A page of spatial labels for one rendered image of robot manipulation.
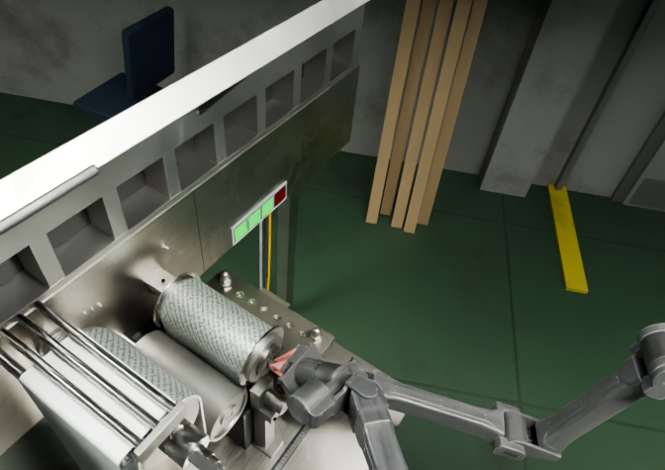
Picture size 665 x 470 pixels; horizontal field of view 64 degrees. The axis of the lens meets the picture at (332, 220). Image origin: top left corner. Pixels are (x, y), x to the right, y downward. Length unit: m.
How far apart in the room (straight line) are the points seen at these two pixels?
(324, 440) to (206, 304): 0.52
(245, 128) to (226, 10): 2.03
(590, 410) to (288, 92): 1.03
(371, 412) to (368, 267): 2.07
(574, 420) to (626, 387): 0.15
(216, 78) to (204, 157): 0.77
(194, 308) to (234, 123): 0.50
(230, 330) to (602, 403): 0.76
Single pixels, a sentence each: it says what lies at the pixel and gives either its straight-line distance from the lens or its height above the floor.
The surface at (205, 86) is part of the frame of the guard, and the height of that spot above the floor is 2.00.
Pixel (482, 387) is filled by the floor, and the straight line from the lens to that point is 2.74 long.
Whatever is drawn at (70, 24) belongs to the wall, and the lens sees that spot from 3.92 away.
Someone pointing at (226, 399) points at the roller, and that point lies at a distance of 1.18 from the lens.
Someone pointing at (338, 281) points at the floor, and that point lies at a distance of 2.91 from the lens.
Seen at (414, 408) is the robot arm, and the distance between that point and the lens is 1.25.
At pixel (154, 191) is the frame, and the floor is 1.46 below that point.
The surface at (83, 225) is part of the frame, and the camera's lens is 1.20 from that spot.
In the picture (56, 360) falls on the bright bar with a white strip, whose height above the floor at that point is 1.44.
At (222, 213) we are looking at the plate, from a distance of 1.40.
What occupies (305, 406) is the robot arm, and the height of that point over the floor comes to 1.41.
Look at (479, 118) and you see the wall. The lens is 3.50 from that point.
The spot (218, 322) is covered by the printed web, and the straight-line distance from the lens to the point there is 1.18.
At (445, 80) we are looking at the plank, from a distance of 2.81.
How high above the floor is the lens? 2.29
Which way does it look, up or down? 46 degrees down
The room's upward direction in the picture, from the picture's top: 7 degrees clockwise
